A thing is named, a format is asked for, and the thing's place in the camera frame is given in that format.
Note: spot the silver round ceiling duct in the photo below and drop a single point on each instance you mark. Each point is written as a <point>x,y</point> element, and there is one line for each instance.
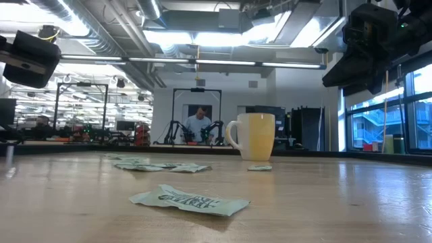
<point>148,8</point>

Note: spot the grey wall vent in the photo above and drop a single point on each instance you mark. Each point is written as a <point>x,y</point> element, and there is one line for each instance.
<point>253,84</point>
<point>200,82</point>

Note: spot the black aluminium table frame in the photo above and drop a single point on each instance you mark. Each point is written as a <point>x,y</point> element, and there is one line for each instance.
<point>101,148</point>

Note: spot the small black background monitor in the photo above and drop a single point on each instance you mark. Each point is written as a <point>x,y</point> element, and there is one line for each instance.
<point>125,125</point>

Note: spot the black ceiling camera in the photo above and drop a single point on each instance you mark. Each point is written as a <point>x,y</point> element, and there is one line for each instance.
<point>321,50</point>

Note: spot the black box behind mug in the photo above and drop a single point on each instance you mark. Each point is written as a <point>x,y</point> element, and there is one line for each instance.
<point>280,121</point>

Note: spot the long ceiling light bar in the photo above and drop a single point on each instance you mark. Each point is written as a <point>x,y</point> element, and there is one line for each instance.
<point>222,62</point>

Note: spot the small red container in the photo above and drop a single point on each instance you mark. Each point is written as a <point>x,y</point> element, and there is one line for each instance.
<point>368,147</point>

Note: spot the yellow and white mug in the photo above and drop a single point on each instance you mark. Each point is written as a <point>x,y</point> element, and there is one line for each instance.
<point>260,138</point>

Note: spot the short grey post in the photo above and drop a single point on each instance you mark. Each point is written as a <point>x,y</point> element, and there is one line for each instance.
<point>9,153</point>

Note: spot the red storage rack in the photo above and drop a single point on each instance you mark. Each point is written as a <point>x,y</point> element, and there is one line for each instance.
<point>142,135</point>

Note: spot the dark green bottle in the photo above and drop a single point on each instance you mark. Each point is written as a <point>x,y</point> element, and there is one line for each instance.
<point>399,144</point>

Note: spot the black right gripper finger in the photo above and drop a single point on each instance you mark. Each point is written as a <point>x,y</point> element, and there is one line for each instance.
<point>378,86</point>
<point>354,72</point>

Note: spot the black background gantry frame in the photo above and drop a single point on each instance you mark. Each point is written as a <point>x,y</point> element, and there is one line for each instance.
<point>81,84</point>
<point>197,89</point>

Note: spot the light green bottle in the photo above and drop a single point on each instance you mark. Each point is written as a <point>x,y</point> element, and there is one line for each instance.
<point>389,144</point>

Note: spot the person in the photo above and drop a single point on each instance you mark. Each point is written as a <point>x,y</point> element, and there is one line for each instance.
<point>42,122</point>
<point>197,125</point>

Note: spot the small white cup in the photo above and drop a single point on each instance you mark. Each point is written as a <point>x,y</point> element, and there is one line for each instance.
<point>375,146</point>

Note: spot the black cabinet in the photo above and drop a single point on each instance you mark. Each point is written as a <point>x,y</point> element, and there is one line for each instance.
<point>307,130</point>

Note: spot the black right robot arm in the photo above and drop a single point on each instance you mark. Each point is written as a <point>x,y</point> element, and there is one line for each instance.
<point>416,30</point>

